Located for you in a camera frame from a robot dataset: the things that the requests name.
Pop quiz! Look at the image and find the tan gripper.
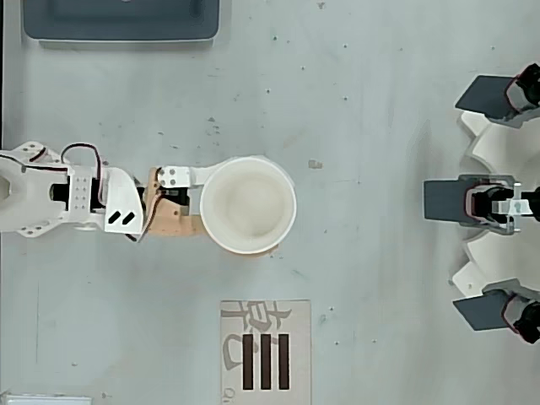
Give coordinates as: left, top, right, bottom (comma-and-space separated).
143, 165, 280, 260

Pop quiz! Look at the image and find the paper cup with white inside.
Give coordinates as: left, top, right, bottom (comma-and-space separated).
199, 155, 298, 256

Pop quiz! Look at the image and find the printed paper mat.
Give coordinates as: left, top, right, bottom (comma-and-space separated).
219, 299, 313, 405

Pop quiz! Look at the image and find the grey plastic tray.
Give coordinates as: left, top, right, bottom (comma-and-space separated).
21, 0, 222, 48

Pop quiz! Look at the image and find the dark grey paddle flap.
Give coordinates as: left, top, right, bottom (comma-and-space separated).
451, 292, 514, 332
454, 74, 518, 122
422, 178, 470, 222

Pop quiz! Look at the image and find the white curved fixture base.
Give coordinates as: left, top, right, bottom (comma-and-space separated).
448, 109, 540, 297

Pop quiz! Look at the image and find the red black gripper cable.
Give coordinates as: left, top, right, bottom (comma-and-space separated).
126, 167, 165, 244

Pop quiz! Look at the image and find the red black arm cable loop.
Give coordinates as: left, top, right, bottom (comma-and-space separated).
60, 143, 107, 211

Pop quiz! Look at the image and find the red black base cable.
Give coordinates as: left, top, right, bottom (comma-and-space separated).
0, 149, 69, 174

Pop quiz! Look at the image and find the grey motor unit with T-bracket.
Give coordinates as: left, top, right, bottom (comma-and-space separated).
457, 173, 540, 235

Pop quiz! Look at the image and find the grey motor bracket unit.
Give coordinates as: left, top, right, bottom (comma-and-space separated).
487, 62, 540, 128
482, 277, 540, 346

